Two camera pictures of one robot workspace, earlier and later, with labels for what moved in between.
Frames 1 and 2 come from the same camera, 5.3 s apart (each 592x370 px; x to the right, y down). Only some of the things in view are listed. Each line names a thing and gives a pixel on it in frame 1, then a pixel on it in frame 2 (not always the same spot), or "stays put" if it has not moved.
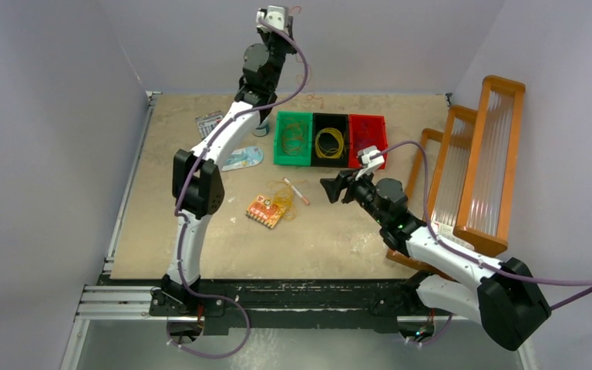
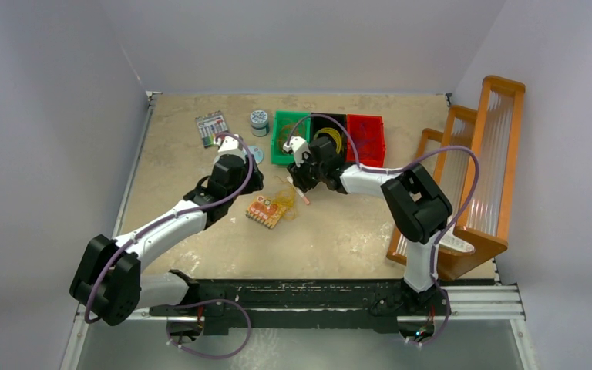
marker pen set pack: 207,122 stays put
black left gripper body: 278,49 -> 252,184
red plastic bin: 366,130 stays put
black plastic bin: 322,121 stays put
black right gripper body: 361,190 -> 309,174
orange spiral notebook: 264,210 stays put
